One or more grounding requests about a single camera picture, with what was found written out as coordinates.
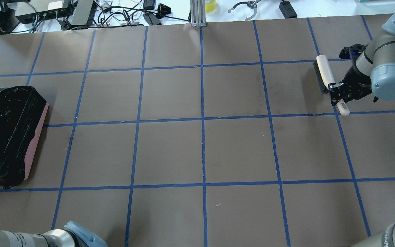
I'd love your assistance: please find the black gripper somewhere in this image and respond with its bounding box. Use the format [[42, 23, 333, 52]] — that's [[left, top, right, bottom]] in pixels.
[[328, 44, 374, 107]]

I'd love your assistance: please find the yellow tape roll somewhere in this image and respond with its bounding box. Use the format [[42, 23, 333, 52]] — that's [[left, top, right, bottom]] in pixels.
[[204, 0, 216, 13]]

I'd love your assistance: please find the black power brick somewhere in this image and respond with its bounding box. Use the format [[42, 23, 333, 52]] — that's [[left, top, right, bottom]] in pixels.
[[279, 0, 298, 19]]

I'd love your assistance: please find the beige hand brush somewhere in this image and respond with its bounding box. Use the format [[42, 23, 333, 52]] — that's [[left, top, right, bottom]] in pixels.
[[313, 55, 350, 116]]

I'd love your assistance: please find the black lined trash bin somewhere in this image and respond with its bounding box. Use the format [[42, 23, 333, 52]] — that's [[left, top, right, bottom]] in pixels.
[[0, 85, 49, 190]]

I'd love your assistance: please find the silver robot arm near bin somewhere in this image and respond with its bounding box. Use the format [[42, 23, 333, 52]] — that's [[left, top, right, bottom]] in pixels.
[[0, 221, 108, 247]]

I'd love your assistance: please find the aluminium frame post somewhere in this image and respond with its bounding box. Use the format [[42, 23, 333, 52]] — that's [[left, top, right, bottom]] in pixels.
[[190, 0, 207, 27]]

